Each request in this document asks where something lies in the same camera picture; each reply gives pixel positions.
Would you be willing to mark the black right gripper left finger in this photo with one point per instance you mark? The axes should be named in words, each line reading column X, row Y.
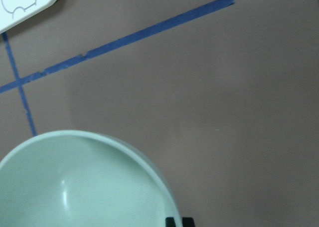
column 170, row 222

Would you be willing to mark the mint green bowl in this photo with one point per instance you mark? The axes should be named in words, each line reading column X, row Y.
column 80, row 179

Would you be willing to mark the cream bear serving tray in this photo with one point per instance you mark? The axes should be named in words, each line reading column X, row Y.
column 13, row 12

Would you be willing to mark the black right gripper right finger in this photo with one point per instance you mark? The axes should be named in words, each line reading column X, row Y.
column 188, row 222

